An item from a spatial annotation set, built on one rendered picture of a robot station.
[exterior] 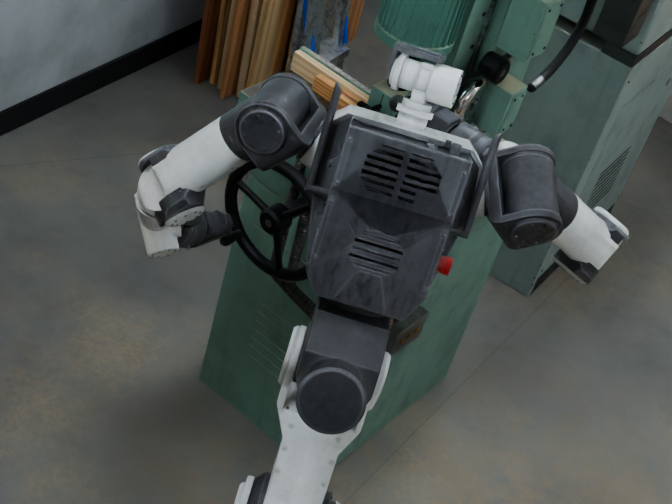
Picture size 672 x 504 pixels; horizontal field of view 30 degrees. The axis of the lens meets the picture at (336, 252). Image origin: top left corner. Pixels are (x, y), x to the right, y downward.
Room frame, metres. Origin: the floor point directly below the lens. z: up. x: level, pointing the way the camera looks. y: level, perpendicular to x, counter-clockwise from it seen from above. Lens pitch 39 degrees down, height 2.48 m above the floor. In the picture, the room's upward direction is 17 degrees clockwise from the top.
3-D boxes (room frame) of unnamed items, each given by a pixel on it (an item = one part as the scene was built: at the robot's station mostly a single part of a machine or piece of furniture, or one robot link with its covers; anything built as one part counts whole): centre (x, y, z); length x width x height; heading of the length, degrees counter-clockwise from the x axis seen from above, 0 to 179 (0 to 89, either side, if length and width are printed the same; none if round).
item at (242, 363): (2.51, -0.08, 0.35); 0.58 x 0.45 x 0.71; 151
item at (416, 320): (2.15, -0.18, 0.58); 0.12 x 0.08 x 0.08; 151
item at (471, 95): (2.46, -0.19, 1.02); 0.12 x 0.03 x 0.12; 151
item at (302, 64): (2.42, -0.03, 0.92); 0.60 x 0.02 x 0.05; 61
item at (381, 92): (2.42, -0.03, 0.99); 0.14 x 0.07 x 0.09; 151
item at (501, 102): (2.49, -0.25, 1.02); 0.09 x 0.07 x 0.12; 61
